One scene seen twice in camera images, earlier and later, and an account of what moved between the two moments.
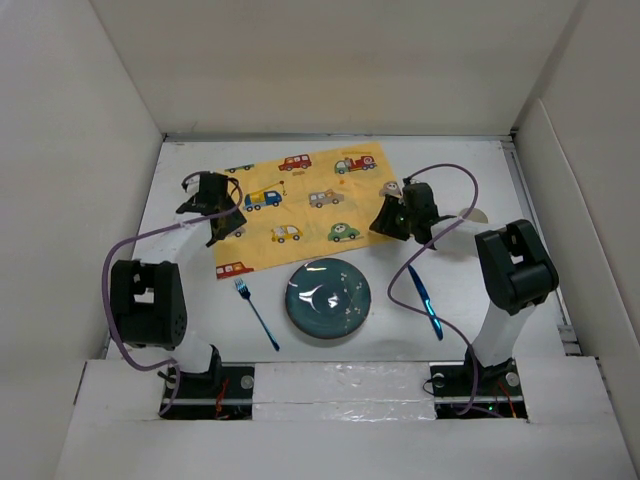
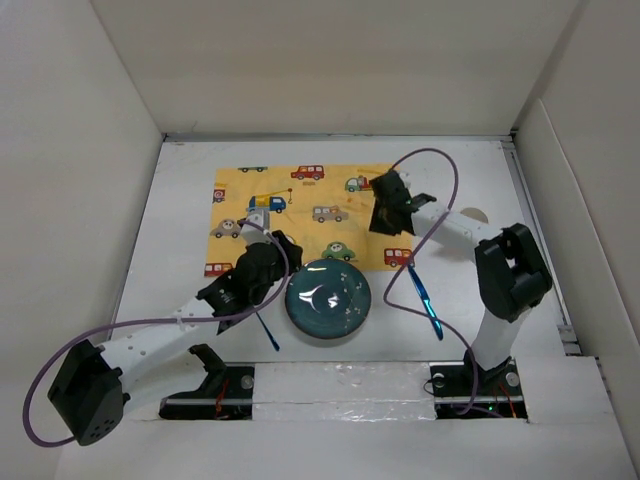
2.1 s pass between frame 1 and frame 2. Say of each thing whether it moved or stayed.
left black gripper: moved
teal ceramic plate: stayed
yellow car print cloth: moved
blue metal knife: stayed
